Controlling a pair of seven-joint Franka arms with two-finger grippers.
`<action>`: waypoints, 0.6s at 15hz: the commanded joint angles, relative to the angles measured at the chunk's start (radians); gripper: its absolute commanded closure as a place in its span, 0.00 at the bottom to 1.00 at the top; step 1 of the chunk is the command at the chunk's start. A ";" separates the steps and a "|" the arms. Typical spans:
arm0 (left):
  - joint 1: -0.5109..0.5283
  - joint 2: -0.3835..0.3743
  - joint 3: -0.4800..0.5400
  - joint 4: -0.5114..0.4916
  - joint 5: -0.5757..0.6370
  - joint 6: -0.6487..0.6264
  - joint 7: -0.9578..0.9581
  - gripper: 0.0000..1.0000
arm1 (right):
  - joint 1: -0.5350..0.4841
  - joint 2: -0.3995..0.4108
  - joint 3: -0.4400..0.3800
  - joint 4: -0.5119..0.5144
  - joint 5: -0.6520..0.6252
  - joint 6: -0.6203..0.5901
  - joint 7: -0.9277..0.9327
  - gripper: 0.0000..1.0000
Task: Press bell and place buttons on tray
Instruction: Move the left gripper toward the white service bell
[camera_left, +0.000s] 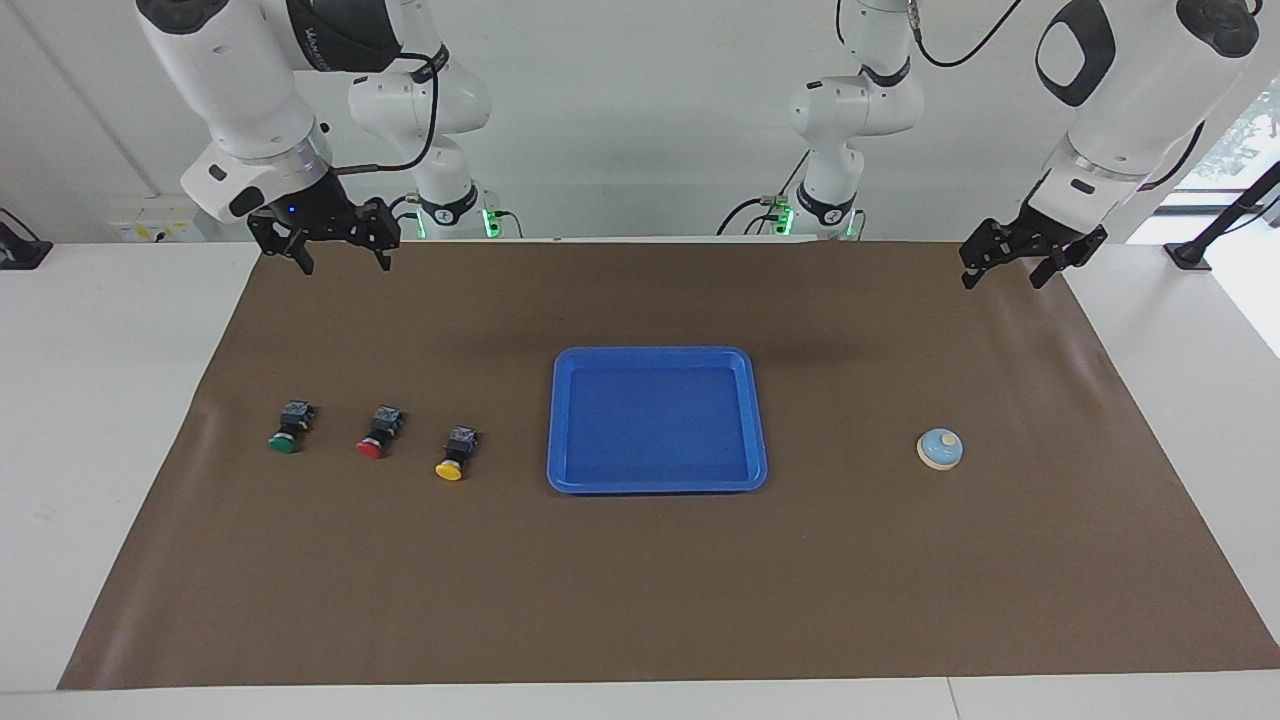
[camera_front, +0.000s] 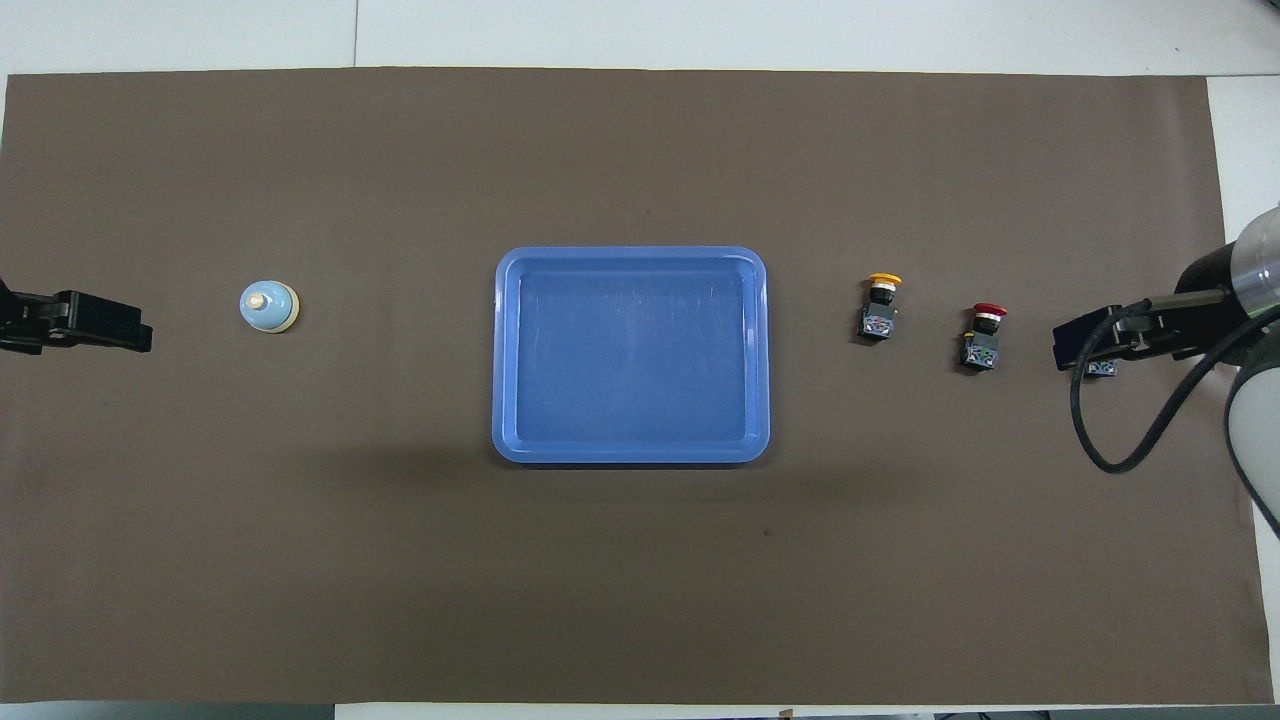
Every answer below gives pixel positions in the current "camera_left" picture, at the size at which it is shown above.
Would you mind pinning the window with greenery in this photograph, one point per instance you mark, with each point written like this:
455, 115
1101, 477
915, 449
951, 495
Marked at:
1245, 130

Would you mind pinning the yellow push button switch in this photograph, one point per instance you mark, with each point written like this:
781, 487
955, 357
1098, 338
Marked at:
450, 470

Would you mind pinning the black pole stand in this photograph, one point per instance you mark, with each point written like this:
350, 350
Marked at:
1190, 255

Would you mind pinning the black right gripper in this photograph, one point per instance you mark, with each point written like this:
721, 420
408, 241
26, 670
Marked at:
320, 215

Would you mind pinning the light blue desk bell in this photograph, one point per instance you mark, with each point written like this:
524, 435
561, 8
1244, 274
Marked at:
940, 449

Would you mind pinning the blue plastic tray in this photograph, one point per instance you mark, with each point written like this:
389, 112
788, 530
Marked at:
655, 425

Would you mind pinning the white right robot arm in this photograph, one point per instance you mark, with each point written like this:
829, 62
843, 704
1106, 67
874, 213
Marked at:
230, 90

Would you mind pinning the black low bracket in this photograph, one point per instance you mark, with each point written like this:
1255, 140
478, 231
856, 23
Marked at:
22, 252

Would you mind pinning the green push button switch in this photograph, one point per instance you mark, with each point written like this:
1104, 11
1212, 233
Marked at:
283, 442

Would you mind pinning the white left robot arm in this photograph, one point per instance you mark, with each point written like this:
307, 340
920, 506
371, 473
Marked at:
1130, 100

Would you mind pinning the white wall socket box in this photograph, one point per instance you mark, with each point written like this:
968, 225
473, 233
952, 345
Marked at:
150, 222

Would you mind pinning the brown table mat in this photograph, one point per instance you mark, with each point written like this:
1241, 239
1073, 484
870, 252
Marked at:
640, 580

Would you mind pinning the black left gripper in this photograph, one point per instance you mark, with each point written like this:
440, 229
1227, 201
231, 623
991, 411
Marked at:
1040, 240

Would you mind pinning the red push button switch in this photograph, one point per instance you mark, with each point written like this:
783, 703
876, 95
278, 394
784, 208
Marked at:
370, 448

